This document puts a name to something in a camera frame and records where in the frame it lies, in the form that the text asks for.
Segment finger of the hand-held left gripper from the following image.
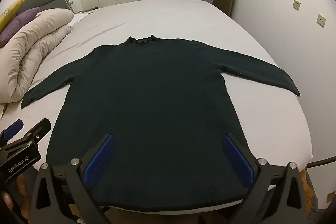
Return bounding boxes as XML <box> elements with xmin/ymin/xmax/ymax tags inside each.
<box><xmin>19</xmin><ymin>118</ymin><xmax>52</xmax><ymax>146</ymax></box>
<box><xmin>0</xmin><ymin>119</ymin><xmax>25</xmax><ymax>142</ymax></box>

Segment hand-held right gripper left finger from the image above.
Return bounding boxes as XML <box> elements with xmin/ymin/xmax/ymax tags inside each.
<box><xmin>32</xmin><ymin>133</ymin><xmax>117</xmax><ymax>224</ymax></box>

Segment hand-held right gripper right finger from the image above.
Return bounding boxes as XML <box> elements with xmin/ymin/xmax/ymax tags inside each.
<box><xmin>222</xmin><ymin>133</ymin><xmax>309</xmax><ymax>224</ymax></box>

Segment dark green sweater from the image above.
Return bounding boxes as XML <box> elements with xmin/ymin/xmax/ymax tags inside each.
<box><xmin>20</xmin><ymin>34</ymin><xmax>300</xmax><ymax>212</ymax></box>

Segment person's left hand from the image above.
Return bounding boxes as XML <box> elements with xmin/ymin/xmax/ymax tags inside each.
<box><xmin>0</xmin><ymin>175</ymin><xmax>33</xmax><ymax>224</ymax></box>

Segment beige folded duvet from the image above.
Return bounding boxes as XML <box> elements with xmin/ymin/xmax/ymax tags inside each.
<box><xmin>0</xmin><ymin>8</ymin><xmax>75</xmax><ymax>104</ymax></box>

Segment purple pillow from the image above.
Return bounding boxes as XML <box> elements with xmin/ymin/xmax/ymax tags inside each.
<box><xmin>0</xmin><ymin>6</ymin><xmax>42</xmax><ymax>48</ymax></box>

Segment yellow pillow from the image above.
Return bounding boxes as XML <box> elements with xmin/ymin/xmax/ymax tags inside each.
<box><xmin>0</xmin><ymin>0</ymin><xmax>28</xmax><ymax>31</ymax></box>

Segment white papers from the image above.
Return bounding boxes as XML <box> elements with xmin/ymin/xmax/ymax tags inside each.
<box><xmin>70</xmin><ymin>11</ymin><xmax>93</xmax><ymax>26</ymax></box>

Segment bed with white sheet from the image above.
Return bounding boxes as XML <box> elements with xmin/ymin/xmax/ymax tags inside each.
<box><xmin>0</xmin><ymin>0</ymin><xmax>314</xmax><ymax>214</ymax></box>

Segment wall socket plate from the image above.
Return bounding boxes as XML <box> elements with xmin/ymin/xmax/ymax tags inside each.
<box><xmin>316</xmin><ymin>14</ymin><xmax>327</xmax><ymax>28</ymax></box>

